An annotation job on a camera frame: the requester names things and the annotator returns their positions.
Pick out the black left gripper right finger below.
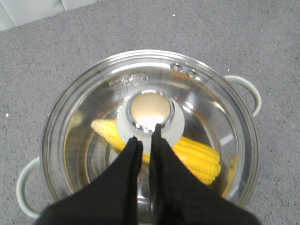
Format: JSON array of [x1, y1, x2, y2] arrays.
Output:
[[149, 124, 260, 225]]

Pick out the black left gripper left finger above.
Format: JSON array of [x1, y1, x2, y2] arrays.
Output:
[[35, 137, 143, 225]]

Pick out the yellow corn cob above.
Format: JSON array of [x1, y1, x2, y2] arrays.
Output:
[[91, 119, 221, 185]]

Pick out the glass pot lid steel rim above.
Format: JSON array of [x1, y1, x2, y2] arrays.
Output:
[[40, 49, 260, 225]]

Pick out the pale green electric cooking pot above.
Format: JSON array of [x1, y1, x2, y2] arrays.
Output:
[[15, 49, 263, 219]]

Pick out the white curtain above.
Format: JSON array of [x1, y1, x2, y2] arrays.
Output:
[[0, 0, 97, 31]]

